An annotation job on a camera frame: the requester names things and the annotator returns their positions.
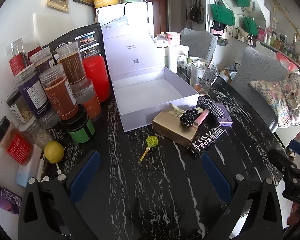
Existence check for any black polka dot scrunchie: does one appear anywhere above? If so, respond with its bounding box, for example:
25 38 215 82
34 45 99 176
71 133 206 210
180 108 198 127

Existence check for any black snack bag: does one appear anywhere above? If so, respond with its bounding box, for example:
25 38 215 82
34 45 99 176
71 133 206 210
43 23 106 60

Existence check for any green label black jar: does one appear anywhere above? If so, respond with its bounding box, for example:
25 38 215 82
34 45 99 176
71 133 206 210
61 105 95 144

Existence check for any dark label plastic jar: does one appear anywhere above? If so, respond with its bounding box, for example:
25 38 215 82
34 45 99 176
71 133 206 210
30 47 55 76

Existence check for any gold cardboard box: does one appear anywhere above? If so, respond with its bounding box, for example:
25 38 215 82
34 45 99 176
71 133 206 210
152 111 198 148

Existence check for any grey chair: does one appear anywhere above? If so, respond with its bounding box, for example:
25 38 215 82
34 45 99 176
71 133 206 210
231 47 288 132
180 28 218 62

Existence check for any floral cushion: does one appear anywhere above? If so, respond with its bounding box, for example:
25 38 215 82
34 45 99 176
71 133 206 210
249 73 300 128

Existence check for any rose gold spoon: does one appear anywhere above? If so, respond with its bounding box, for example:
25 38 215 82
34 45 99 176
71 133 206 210
199 57 214 87

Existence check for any purple drink can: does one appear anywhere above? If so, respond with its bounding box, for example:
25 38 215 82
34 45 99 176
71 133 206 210
0 185 23 215

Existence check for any red canister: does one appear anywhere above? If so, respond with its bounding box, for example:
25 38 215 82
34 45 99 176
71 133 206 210
83 55 111 103

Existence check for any brown label plastic jar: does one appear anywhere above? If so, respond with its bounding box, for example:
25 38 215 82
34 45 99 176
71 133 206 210
57 42 86 85

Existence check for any grey chair near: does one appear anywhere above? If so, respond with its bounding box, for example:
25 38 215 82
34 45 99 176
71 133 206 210
231 47 288 132

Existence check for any cream hair claw clip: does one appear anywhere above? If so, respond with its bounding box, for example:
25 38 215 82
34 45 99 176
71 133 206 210
168 104 204 118

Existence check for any white refrigerator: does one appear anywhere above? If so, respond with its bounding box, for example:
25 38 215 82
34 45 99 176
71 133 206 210
95 0 154 37

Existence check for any white seeds jar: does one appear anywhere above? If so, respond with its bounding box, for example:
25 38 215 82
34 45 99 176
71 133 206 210
6 89 33 124

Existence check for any pink long slim box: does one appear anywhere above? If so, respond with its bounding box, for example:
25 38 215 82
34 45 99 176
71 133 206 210
193 109 210 128

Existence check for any yellow lemon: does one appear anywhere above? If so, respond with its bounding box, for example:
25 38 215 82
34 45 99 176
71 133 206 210
44 141 64 164

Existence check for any orange label plastic jar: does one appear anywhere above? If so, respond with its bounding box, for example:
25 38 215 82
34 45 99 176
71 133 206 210
39 64 78 120

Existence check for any black white gingham scrunchie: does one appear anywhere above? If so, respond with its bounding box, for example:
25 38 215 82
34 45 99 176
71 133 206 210
197 96 224 118

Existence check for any purple label plastic jar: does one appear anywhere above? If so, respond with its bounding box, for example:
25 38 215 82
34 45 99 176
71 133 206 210
14 64 51 119

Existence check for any black lip gloss box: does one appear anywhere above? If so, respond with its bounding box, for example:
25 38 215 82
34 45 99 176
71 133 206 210
189 124 224 157

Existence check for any red label tall jar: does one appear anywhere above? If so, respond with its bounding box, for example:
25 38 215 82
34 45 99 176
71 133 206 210
6 38 30 76

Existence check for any red label sauce bottle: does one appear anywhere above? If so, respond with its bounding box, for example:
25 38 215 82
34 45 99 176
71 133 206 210
0 116 33 165

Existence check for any glass mug with cartoon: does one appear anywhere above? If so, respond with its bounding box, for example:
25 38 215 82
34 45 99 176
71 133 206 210
190 60 219 96

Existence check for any purple Manta Ray box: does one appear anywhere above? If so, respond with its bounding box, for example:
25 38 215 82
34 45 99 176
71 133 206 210
216 102 233 127

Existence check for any orange short jar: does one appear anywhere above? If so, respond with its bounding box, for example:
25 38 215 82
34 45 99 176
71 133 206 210
71 79 102 122

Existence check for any grey chair far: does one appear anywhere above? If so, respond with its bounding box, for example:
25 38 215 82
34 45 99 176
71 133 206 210
180 28 218 62

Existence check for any white open gift box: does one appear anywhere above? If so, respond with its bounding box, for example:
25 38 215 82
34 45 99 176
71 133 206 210
102 25 198 132

